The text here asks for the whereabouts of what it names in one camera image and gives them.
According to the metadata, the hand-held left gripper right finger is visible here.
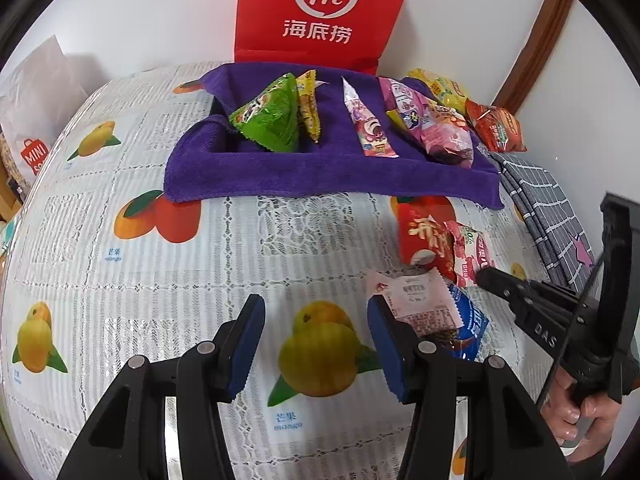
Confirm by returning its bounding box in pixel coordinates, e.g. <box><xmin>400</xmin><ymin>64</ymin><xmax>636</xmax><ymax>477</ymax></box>
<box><xmin>366</xmin><ymin>296</ymin><xmax>571</xmax><ymax>480</ymax></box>

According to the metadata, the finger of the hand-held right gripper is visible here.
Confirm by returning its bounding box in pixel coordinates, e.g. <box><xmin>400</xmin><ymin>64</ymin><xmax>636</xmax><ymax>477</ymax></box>
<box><xmin>477</xmin><ymin>266</ymin><xmax>538</xmax><ymax>313</ymax></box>

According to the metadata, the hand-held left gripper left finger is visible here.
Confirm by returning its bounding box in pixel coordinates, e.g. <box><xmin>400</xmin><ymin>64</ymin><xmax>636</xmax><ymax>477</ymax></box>
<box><xmin>57</xmin><ymin>294</ymin><xmax>267</xmax><ymax>480</ymax></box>

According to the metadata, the pink and white snack packet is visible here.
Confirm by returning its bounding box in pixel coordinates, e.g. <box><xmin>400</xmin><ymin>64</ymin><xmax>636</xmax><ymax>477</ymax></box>
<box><xmin>444</xmin><ymin>220</ymin><xmax>496</xmax><ymax>289</ymax></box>

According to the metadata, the pale pink snack packet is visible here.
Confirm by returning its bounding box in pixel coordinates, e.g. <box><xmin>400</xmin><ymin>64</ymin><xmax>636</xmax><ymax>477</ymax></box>
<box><xmin>367</xmin><ymin>269</ymin><xmax>462</xmax><ymax>337</ymax></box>

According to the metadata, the red snack packet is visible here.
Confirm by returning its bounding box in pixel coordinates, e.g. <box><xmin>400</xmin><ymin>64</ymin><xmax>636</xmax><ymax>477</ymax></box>
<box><xmin>396</xmin><ymin>199</ymin><xmax>457</xmax><ymax>281</ymax></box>

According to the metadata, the dark pink snack packet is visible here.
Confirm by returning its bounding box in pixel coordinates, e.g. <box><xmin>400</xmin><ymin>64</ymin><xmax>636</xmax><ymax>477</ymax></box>
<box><xmin>420</xmin><ymin>101</ymin><xmax>475</xmax><ymax>166</ymax></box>

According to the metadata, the long pink strip packet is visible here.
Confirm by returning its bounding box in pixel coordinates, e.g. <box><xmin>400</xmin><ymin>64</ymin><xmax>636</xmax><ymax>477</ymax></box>
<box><xmin>341</xmin><ymin>76</ymin><xmax>400</xmax><ymax>159</ymax></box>

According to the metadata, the green triangular snack packet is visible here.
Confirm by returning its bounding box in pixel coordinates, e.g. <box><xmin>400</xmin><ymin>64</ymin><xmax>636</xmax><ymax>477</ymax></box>
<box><xmin>228</xmin><ymin>72</ymin><xmax>302</xmax><ymax>154</ymax></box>

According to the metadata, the person's right hand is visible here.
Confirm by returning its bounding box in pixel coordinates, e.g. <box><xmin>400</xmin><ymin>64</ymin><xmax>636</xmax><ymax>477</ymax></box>
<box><xmin>542</xmin><ymin>365</ymin><xmax>623</xmax><ymax>461</ymax></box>

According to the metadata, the blue snack packet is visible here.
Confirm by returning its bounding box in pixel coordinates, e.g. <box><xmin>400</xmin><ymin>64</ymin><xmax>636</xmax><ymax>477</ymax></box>
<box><xmin>440</xmin><ymin>284</ymin><xmax>490</xmax><ymax>362</ymax></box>

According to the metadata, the grey checked cloth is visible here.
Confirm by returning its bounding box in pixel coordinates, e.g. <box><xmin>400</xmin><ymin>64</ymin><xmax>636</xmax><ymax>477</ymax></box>
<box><xmin>487</xmin><ymin>152</ymin><xmax>598</xmax><ymax>286</ymax></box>

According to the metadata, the orange snack bag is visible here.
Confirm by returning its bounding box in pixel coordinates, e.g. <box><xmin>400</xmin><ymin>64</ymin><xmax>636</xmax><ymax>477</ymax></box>
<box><xmin>465</xmin><ymin>99</ymin><xmax>528</xmax><ymax>154</ymax></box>

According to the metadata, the purple towel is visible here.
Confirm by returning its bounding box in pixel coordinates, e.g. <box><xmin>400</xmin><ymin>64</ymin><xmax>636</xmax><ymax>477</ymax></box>
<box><xmin>164</xmin><ymin>61</ymin><xmax>505</xmax><ymax>210</ymax></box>

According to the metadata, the small yellow snack packet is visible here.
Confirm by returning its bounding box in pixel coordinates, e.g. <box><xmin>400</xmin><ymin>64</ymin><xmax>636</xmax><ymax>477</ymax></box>
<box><xmin>386</xmin><ymin>107</ymin><xmax>426</xmax><ymax>132</ymax></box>

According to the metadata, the yellow chips bag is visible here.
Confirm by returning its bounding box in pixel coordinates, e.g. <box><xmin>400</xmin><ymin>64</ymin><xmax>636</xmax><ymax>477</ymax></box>
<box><xmin>406</xmin><ymin>67</ymin><xmax>471</xmax><ymax>113</ymax></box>

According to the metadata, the pink printed snack packet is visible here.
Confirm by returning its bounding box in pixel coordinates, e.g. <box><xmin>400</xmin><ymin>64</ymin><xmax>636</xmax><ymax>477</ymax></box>
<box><xmin>378</xmin><ymin>77</ymin><xmax>436</xmax><ymax>128</ymax></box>

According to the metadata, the yellow triangular snack packet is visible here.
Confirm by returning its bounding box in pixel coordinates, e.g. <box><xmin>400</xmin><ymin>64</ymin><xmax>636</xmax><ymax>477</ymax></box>
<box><xmin>295</xmin><ymin>69</ymin><xmax>322</xmax><ymax>145</ymax></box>

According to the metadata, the white plastic bag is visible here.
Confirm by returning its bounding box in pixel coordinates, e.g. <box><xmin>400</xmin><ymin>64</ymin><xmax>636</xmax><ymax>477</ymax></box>
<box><xmin>0</xmin><ymin>35</ymin><xmax>91</xmax><ymax>186</ymax></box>

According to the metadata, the red paper bag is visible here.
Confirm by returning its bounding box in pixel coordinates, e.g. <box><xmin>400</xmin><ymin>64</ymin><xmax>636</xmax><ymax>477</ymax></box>
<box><xmin>232</xmin><ymin>0</ymin><xmax>418</xmax><ymax>77</ymax></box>

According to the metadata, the brown wooden door frame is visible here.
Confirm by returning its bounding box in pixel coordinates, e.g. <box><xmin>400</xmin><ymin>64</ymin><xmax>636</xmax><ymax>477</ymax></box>
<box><xmin>495</xmin><ymin>0</ymin><xmax>573</xmax><ymax>116</ymax></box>

